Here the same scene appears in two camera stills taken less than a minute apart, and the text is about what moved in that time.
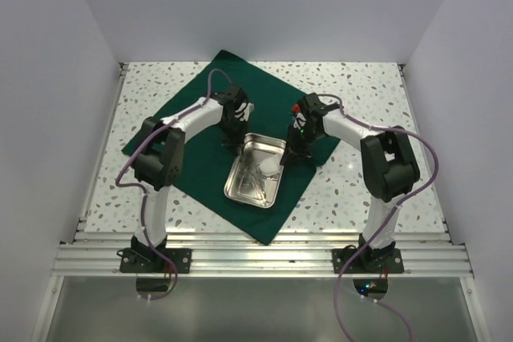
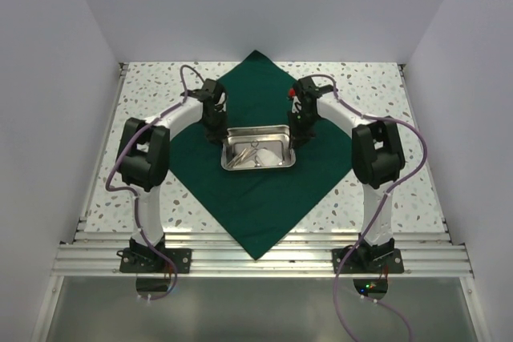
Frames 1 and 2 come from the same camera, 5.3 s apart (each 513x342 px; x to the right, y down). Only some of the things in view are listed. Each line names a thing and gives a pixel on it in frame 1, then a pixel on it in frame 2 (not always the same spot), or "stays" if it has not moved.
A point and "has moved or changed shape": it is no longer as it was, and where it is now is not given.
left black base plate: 147,260 stays
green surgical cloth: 273,101 to 257,207
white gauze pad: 270,166 to 266,158
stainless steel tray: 256,174 has moved or changed shape
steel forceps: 257,181 to 251,154
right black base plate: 369,261 stays
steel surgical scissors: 249,172 to 254,144
